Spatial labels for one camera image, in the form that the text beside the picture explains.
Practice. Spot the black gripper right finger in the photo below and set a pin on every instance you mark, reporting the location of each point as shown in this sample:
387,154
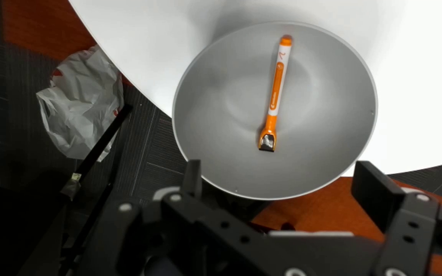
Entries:
410,221

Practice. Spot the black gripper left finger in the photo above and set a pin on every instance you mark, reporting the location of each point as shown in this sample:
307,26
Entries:
178,233

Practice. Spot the white plastic bag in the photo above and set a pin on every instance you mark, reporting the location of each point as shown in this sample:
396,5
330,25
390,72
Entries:
83,97

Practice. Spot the orange pen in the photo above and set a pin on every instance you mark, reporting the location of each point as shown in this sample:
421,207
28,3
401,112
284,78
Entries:
267,135

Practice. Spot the grey bowl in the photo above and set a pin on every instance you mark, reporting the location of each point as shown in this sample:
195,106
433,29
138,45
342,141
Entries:
325,117

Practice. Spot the round white table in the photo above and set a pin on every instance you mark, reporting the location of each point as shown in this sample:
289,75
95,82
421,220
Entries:
152,43

